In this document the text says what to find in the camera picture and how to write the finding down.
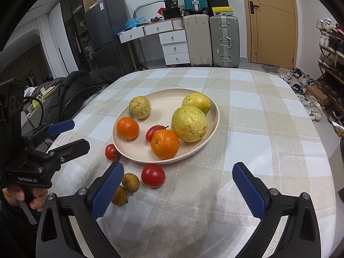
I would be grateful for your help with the grey door mat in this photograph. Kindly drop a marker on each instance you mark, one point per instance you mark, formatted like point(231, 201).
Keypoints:
point(271, 69)

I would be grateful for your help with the white desk with drawers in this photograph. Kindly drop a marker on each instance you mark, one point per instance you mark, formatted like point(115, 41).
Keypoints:
point(156, 28)

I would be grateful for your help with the brown cardboard box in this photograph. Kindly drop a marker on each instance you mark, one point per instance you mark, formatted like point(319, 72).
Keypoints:
point(317, 94)

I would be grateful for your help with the tall dark display cabinet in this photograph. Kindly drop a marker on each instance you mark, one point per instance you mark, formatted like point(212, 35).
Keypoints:
point(71, 18)

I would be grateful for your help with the curved metal frame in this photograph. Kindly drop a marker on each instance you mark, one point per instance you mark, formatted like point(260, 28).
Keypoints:
point(139, 6)

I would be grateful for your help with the silver suitcase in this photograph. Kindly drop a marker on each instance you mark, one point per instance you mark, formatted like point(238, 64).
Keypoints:
point(224, 41)

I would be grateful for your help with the black bag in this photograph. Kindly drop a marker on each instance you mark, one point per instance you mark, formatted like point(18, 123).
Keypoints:
point(171, 13)

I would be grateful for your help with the white wardrobe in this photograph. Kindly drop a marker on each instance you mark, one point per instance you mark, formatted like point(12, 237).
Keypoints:
point(57, 40)

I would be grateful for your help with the red and black shoe box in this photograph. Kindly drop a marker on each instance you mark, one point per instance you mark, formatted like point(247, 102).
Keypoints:
point(218, 0)

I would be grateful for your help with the large yellow guava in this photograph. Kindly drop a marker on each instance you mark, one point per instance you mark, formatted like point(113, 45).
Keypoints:
point(189, 123)

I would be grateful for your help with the wooden door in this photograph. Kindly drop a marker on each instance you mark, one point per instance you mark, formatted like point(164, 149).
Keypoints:
point(271, 32)

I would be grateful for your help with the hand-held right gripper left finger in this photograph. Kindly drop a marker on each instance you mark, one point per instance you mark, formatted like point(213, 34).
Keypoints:
point(107, 192)

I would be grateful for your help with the black jacket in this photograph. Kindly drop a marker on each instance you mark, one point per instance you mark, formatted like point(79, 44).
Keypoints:
point(72, 91)

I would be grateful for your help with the red tomato with calyx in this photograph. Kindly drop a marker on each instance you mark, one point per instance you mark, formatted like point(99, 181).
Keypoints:
point(111, 152)

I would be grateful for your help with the red tomato with stem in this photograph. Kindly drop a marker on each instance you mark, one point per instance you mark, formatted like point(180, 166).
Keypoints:
point(153, 133)

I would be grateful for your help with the wooden shoe rack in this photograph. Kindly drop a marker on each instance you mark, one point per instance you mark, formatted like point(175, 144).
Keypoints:
point(332, 72)

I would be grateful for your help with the small black box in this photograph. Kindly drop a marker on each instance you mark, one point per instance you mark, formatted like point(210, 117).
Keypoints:
point(171, 2)

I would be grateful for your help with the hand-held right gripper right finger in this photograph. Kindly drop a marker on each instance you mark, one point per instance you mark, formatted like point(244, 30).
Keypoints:
point(248, 193)

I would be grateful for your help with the flat cardboard box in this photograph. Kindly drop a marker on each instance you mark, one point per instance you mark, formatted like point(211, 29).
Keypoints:
point(96, 4)

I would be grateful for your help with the blue plastic bag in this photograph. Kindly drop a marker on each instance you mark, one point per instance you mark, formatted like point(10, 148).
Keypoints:
point(135, 22)

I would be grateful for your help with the cream round plate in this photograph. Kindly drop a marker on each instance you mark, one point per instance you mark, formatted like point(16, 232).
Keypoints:
point(166, 99)

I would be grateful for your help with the plain red tomato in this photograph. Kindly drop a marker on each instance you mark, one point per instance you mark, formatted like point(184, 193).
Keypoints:
point(153, 176)

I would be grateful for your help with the pile of sneakers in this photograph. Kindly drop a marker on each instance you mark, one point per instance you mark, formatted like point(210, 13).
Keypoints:
point(309, 102)

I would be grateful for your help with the yellow and black shoe box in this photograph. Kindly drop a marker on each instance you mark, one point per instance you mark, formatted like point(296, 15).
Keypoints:
point(222, 11)

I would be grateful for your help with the rows of assorted shoes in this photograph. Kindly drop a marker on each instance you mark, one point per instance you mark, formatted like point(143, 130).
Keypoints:
point(329, 41)

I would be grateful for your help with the green mug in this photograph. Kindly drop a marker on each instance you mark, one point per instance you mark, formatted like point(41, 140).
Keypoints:
point(36, 102)

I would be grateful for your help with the orange mandarin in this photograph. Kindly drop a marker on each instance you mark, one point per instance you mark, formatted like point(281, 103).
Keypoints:
point(128, 128)
point(164, 144)

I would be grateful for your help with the beige suitcase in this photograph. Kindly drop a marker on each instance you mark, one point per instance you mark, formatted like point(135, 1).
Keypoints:
point(196, 40)

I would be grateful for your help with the small red item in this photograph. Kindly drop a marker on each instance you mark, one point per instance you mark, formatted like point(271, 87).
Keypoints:
point(160, 10)

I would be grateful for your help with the dark grey refrigerator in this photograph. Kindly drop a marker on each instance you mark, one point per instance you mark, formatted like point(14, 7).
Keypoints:
point(107, 27)

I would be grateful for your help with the checked beige tablecloth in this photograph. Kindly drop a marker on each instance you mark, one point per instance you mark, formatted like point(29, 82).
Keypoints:
point(255, 139)

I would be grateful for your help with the green-tinged yellow guava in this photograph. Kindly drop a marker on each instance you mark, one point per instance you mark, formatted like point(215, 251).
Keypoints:
point(196, 102)

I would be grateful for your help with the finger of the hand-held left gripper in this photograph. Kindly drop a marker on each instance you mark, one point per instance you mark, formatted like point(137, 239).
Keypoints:
point(74, 147)
point(63, 126)

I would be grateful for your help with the small wrinkled yellow guava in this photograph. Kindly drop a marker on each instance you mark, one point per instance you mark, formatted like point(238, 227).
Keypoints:
point(139, 107)

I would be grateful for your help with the person's left hand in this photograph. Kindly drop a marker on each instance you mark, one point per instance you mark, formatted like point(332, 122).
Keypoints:
point(39, 197)

